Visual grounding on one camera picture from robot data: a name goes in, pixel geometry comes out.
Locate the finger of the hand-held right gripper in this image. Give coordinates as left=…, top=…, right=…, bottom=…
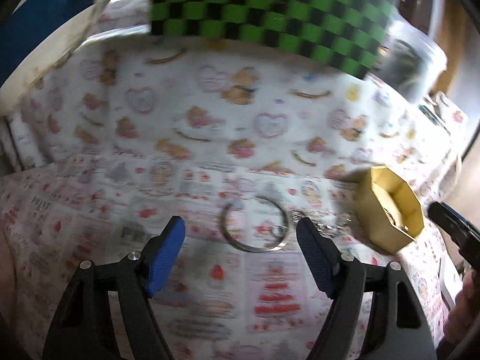
left=428, top=202, right=480, bottom=271

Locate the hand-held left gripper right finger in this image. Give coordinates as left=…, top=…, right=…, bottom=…
left=295, top=217, right=439, bottom=360

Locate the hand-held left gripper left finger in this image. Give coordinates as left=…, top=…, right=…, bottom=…
left=41, top=215, right=186, bottom=360

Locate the silver keyring chain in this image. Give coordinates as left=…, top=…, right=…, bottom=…
left=270, top=210, right=353, bottom=239

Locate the silver bangle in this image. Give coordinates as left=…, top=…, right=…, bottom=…
left=219, top=195, right=289, bottom=251

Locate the yellow octagonal paper box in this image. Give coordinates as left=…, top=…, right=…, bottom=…
left=354, top=165, right=426, bottom=255

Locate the person's right hand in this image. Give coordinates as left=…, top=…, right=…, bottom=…
left=446, top=279, right=480, bottom=342

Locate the cake print cloth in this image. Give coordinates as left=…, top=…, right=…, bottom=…
left=0, top=161, right=462, bottom=360

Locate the bear print blanket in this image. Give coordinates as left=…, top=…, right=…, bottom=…
left=7, top=0, right=469, bottom=203

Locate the clear plastic container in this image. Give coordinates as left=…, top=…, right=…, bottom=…
left=375, top=19, right=449, bottom=104

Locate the green black checkered box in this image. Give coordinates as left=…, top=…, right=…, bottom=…
left=149, top=0, right=407, bottom=80

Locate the blue cloth with cream border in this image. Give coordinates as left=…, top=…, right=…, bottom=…
left=0, top=0, right=126, bottom=115

